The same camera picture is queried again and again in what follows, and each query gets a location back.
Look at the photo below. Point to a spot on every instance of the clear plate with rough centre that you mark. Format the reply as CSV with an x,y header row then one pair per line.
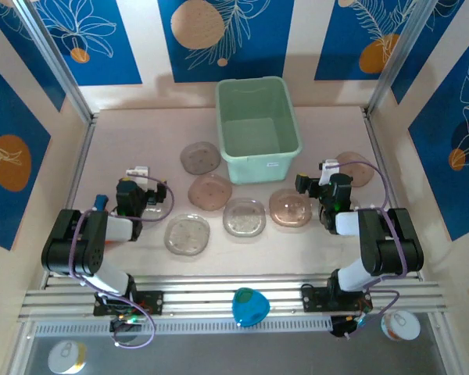
x,y
244,218

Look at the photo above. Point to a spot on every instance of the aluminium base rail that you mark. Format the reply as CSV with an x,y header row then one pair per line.
x,y
203,298

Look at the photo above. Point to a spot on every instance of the clear dotted plate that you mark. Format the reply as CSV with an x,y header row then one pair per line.
x,y
187,234

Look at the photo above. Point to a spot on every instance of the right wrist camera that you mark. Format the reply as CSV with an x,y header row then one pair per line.
x,y
328,168

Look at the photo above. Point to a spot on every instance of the green plastic bin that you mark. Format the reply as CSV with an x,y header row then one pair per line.
x,y
258,170

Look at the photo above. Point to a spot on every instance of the clear smooth plate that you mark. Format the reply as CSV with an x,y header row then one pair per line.
x,y
157,214

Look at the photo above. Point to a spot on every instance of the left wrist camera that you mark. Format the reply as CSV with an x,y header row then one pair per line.
x,y
137,171

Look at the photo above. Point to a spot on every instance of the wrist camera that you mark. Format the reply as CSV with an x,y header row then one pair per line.
x,y
328,168
137,171

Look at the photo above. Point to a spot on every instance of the white pull-tab can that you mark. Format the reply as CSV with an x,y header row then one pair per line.
x,y
66,357
400,326

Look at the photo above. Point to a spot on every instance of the grey-brown translucent plate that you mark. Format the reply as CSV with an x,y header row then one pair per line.
x,y
199,158

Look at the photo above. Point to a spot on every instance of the brown translucent plate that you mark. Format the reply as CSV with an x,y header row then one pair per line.
x,y
289,209

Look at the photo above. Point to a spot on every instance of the aluminium frame post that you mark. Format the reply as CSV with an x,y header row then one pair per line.
x,y
62,74
394,58

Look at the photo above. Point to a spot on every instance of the pink translucent dotted plate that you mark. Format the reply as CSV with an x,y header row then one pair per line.
x,y
210,193

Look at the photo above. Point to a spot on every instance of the pale pink translucent plate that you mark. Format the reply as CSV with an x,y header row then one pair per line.
x,y
361,173

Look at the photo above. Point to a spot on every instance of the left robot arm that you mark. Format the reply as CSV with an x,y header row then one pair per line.
x,y
119,228

